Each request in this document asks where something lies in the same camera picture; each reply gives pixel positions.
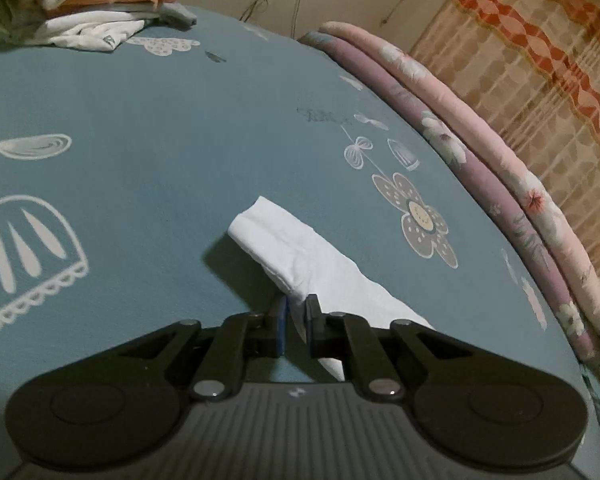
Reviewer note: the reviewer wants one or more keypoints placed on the purple floral quilt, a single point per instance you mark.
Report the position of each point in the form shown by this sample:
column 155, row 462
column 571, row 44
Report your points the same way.
column 430, row 125

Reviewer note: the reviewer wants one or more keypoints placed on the pink floral quilt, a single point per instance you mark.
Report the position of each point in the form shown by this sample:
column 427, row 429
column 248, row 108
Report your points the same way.
column 480, row 125

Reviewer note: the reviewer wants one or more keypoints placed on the patterned orange beige curtain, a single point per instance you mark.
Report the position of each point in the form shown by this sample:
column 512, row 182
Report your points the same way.
column 530, row 60

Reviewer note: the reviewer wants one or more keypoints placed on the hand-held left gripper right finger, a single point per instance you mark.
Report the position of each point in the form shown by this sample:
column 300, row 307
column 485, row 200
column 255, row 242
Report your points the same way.
column 310, row 325

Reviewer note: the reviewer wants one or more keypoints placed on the blue floral bed sheet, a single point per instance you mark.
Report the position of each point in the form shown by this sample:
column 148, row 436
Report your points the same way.
column 180, row 135

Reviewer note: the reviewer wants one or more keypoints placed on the white printed long-sleeve shirt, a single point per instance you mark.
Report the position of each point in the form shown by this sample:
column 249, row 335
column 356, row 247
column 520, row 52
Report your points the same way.
column 300, row 255

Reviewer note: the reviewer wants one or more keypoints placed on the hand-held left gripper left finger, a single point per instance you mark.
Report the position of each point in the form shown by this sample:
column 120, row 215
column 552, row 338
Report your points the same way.
column 280, row 327

